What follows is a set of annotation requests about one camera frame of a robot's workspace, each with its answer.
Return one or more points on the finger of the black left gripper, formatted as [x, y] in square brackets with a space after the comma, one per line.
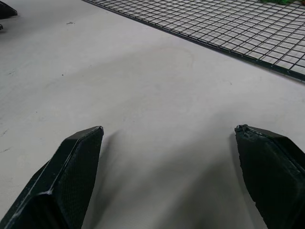
[64, 181]

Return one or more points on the green object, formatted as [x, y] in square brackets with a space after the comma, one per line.
[283, 2]

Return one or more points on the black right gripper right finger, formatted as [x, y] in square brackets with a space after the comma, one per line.
[274, 171]

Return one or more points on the black pointed right gripper left finger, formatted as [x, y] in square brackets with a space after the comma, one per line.
[7, 8]

